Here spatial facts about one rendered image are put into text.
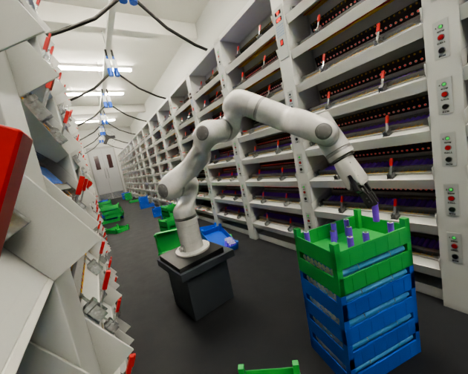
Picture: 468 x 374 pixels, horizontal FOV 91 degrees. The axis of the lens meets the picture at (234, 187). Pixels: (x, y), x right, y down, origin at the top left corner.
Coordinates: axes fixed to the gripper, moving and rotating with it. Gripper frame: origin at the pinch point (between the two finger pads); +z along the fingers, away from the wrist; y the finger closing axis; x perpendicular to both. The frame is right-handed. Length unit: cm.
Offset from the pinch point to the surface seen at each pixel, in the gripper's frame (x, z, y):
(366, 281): -10.4, 19.9, 10.9
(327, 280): -18.2, 14.6, 17.0
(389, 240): -1.4, 13.3, 1.4
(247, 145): -85, -72, -83
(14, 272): 0, -17, 79
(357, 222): -12.8, 8.3, -14.0
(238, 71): -57, -128, -87
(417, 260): -10, 39, -40
